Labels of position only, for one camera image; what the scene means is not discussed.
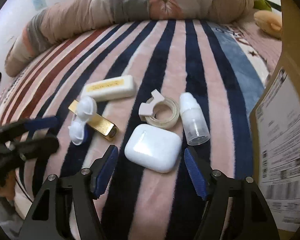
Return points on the tan plush toy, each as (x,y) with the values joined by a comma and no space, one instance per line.
(269,22)

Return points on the cardboard box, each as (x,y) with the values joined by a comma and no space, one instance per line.
(275,125)

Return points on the blue wall picture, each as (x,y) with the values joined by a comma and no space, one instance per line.
(39,4)

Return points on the gold rectangular bar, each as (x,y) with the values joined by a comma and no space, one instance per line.
(98,123)

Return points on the pink tape dispenser clip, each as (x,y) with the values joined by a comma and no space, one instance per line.
(147,108)

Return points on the green plush toy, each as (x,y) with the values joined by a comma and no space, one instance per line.
(262,5)

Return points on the white earbuds case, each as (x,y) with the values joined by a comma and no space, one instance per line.
(153,148)

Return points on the striped fleece blanket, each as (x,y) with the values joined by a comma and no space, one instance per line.
(213,62)

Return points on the white contact lens case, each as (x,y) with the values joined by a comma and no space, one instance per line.
(86,108)

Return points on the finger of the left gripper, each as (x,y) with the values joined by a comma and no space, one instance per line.
(41,123)
(35,148)

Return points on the cream rectangular case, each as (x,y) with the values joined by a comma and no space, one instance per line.
(110,89)

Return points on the white spray bottle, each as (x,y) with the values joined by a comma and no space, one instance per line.
(193,120)

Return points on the rolled striped duvet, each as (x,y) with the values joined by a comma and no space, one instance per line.
(67,19)

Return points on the pink ribbed pillow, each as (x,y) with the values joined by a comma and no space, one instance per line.
(267,47)

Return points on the clear tape roll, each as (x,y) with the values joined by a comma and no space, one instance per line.
(165,114)

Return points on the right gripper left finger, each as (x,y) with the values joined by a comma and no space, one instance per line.
(49,214)

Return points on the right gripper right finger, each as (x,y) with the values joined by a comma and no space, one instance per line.
(235,208)

